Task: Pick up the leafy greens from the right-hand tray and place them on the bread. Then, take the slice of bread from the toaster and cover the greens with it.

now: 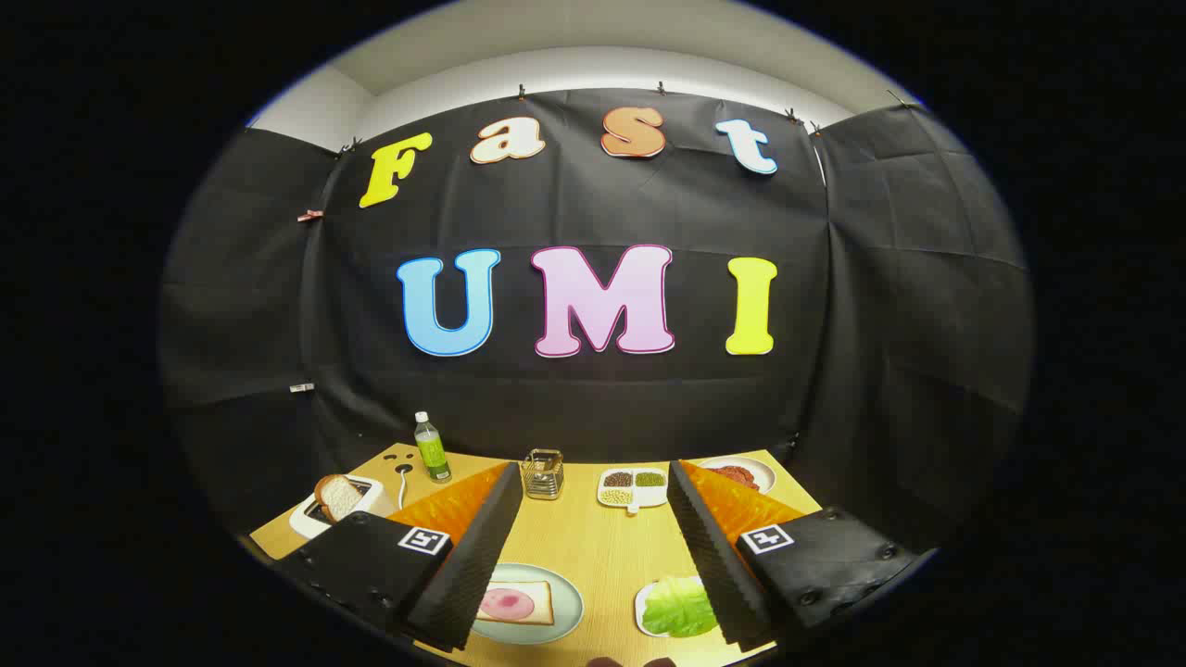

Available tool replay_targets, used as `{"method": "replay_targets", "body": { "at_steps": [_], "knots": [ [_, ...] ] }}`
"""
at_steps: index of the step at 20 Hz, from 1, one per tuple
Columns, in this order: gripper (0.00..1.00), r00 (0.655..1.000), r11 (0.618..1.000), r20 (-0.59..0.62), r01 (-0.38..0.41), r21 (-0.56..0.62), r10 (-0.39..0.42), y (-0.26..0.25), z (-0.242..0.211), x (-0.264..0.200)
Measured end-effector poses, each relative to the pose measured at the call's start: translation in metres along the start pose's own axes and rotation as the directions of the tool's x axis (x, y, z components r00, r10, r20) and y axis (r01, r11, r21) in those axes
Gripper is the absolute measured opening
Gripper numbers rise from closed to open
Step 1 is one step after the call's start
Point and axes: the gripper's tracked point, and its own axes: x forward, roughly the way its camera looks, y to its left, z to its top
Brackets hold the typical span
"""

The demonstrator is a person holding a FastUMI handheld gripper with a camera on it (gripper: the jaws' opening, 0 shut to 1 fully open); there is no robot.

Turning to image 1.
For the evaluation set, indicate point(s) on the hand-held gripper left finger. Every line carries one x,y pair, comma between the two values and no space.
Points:
473,565

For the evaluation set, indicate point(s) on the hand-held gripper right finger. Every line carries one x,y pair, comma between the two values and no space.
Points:
718,574

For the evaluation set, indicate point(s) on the green lettuce leaf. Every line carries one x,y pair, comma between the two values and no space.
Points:
676,610

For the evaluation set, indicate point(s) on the brown crust toast slice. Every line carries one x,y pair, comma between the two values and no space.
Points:
338,497

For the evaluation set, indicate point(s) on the pink ham slice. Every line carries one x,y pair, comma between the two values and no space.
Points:
508,604

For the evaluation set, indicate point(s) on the white bread slice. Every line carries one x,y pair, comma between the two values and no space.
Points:
544,602

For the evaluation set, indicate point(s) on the white leaf-shaped plate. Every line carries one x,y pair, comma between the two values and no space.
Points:
640,600

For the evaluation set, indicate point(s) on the red meat slice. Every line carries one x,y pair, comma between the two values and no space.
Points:
737,474

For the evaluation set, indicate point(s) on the white divided dish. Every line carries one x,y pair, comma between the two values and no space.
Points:
650,497

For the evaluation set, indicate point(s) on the pale green round plate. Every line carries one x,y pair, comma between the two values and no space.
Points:
567,607

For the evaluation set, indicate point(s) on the white oval plate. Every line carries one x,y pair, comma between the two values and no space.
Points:
765,474

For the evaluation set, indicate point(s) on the white toaster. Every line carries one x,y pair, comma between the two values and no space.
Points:
375,500

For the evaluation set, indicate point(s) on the pile of green beans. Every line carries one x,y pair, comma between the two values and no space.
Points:
649,479

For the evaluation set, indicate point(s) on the green label drink bottle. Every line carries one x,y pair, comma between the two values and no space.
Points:
432,454

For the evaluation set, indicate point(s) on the pile of yellow soybeans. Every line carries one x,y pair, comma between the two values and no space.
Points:
617,497

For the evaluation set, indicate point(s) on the pile of dark red beans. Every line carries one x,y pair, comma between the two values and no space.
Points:
618,479

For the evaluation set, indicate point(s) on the black backdrop cloth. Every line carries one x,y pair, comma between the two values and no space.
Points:
593,213

